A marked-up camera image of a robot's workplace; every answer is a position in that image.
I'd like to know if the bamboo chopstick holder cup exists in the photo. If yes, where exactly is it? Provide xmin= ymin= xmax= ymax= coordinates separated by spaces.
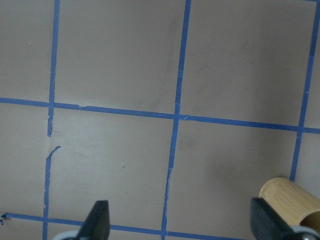
xmin=259 ymin=177 xmax=320 ymax=232

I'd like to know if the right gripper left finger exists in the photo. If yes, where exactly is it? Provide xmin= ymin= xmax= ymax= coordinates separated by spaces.
xmin=75 ymin=200 xmax=111 ymax=240

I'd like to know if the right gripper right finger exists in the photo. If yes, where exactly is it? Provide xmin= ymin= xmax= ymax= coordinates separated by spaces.
xmin=249 ymin=197 xmax=297 ymax=240

